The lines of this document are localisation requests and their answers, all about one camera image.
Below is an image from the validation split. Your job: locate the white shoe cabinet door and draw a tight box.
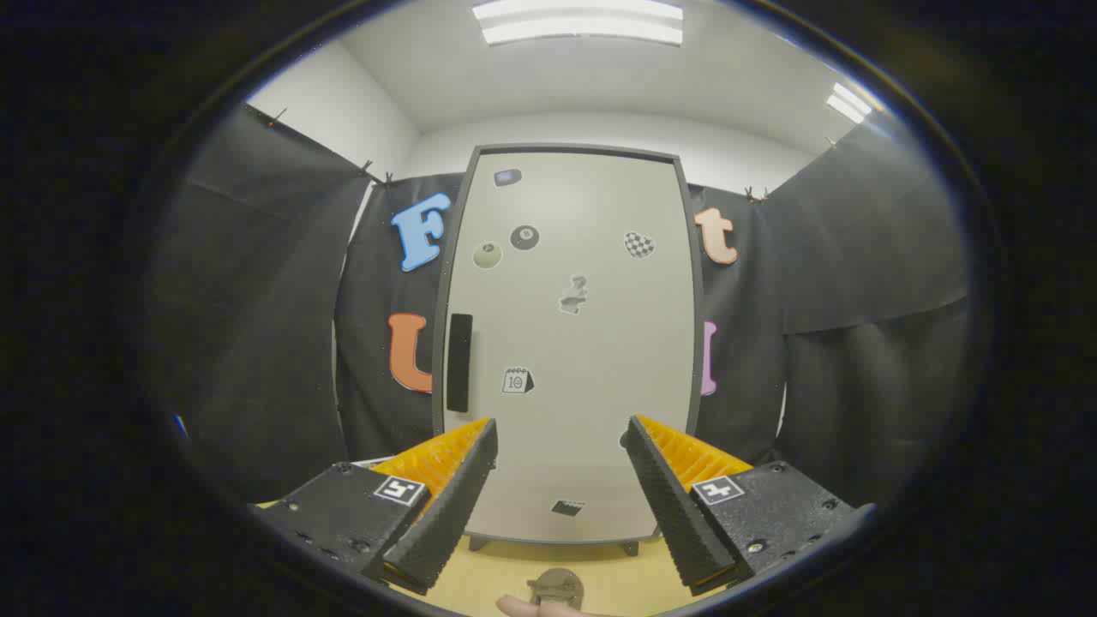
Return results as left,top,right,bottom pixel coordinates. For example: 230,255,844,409
441,151,697,544

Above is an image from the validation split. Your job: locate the black backdrop cloth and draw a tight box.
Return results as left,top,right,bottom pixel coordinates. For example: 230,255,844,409
146,103,974,506

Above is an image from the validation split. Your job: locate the large ceiling light panel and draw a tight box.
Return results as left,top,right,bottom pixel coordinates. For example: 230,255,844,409
471,0,685,47

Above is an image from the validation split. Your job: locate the brown fuzzy shoe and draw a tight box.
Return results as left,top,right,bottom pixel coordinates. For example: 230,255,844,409
526,567,586,610

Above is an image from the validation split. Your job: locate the grey shoe cabinet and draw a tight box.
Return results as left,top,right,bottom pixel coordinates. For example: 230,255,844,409
430,141,706,558

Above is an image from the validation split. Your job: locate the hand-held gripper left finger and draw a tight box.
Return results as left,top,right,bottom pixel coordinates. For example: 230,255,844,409
255,417,500,596

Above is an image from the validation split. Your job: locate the small ceiling light panel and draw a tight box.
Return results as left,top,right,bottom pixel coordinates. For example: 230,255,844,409
825,81,873,126

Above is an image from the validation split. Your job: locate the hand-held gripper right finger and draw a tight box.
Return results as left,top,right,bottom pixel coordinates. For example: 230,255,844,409
620,416,878,597

